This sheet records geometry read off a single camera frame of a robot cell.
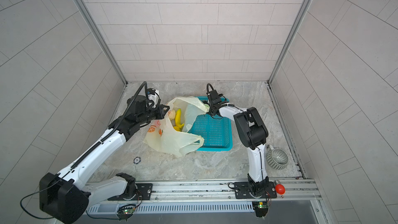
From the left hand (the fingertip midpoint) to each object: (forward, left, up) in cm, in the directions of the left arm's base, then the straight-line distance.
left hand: (173, 105), depth 76 cm
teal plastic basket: (-4, -23, -23) cm, 32 cm away
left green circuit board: (-42, +17, -18) cm, 49 cm away
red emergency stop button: (-33, -51, -18) cm, 63 cm away
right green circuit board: (-39, -41, -22) cm, 61 cm away
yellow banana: (-2, 0, -17) cm, 18 cm away
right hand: (+12, -13, -20) cm, 27 cm away
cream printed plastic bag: (-13, +5, -6) cm, 15 cm away
